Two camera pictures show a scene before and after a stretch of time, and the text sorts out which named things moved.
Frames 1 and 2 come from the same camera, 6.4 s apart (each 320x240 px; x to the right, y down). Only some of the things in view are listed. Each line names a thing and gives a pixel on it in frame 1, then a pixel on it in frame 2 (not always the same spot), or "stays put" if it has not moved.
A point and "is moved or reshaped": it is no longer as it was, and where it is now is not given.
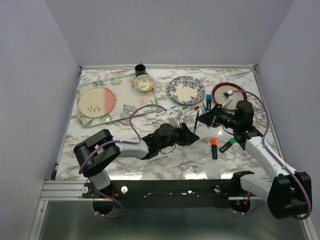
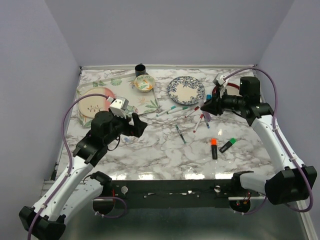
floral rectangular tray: x=127 y=97 stays put
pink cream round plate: x=96 y=102 stays put
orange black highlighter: x=214 y=147 stays put
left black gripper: x=187 y=137 -> x=136 y=130
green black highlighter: x=232 y=141 stays put
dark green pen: x=198 y=113 is moved or reshaped
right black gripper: x=212 y=116 -> x=214 y=106
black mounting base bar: x=170 y=194 stays put
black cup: x=140 y=69 stays put
